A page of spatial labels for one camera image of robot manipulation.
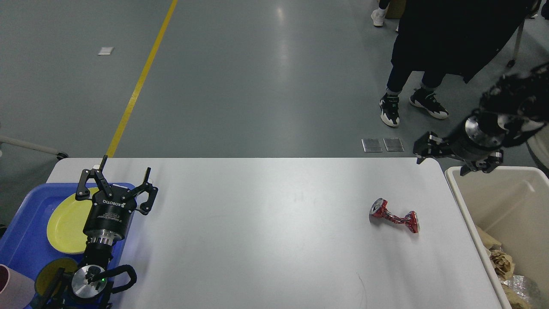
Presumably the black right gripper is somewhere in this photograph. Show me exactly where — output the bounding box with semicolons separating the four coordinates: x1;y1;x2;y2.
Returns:
413;116;506;176

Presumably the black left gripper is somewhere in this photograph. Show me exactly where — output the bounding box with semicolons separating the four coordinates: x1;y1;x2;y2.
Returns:
75;155;159;246

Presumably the yellow plate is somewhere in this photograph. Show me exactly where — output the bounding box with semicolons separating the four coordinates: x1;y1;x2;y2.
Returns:
46;194;93;255

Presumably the brown paper bag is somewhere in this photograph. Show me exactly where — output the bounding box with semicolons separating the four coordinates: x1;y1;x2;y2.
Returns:
475;226;502;251
501;283;533;309

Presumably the red foil wrapper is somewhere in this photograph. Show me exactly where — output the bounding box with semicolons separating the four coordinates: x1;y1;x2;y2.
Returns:
369;198;420;233

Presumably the dark teal mug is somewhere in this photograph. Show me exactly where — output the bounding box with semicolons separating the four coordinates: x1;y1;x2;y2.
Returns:
30;257;77;309

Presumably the pink mug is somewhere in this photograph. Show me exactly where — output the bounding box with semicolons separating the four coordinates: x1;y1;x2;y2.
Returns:
0;264;35;309

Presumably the aluminium foil sheet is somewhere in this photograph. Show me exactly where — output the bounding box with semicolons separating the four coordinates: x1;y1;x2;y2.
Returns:
508;275;543;303

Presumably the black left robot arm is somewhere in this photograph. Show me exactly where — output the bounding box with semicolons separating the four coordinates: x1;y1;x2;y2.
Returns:
36;156;158;309

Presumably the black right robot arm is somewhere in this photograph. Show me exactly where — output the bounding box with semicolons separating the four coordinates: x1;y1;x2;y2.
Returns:
413;63;549;176

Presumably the chair leg with caster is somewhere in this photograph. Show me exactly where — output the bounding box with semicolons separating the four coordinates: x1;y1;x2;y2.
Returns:
0;135;69;160

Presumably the right metal floor plate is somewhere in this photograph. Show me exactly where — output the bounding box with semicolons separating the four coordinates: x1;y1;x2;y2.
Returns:
383;138;404;152

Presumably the metal floor plate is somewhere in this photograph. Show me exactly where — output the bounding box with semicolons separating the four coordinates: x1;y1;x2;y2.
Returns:
362;138;383;153
383;138;404;152

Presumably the beige plastic bin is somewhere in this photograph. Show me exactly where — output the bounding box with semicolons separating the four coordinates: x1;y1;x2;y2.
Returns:
445;166;549;309

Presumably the left metal floor plate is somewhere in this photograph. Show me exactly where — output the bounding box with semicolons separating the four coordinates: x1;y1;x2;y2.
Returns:
362;138;383;153

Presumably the blue plastic tray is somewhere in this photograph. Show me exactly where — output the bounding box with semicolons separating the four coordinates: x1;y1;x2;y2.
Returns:
0;183;138;309

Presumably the crumpled brown paper ball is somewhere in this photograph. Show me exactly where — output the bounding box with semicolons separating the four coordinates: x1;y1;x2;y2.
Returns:
489;250;515;281

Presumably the seated person in black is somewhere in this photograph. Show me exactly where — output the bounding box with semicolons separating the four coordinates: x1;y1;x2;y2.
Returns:
379;0;535;127

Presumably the person in black leggings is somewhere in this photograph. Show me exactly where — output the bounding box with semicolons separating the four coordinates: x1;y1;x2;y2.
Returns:
371;0;390;27

